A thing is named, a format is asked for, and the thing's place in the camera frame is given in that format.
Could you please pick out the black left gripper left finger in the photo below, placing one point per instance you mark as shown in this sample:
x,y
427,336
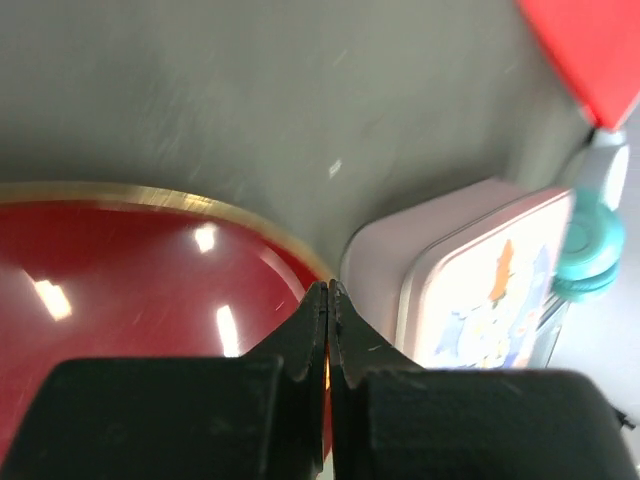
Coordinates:
x,y
257,416

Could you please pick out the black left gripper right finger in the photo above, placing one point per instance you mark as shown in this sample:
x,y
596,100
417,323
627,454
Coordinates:
x,y
393,419

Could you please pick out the cookie tin with paper cups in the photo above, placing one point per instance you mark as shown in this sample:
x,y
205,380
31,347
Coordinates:
x,y
380,254

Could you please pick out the silver tin lid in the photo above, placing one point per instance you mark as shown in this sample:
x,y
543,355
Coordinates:
x,y
474,298

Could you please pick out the red round lacquer tray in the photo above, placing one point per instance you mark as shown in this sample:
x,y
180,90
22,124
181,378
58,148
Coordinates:
x,y
113,270

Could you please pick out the teal macaron upper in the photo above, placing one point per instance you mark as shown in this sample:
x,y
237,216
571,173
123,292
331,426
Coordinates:
x,y
590,259

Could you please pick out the red folder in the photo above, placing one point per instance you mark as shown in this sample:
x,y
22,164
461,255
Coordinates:
x,y
594,45

